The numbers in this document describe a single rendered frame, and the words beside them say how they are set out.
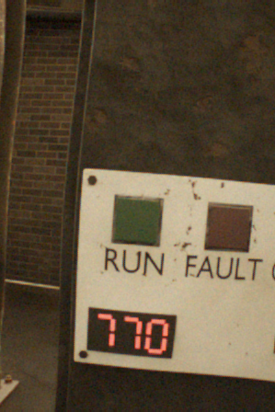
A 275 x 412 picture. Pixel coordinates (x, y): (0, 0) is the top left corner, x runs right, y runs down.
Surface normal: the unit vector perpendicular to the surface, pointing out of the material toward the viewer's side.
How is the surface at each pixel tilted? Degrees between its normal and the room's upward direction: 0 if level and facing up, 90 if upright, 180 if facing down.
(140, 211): 90
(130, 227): 90
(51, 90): 90
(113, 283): 90
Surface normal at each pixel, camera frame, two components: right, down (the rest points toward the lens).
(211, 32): -0.11, 0.04
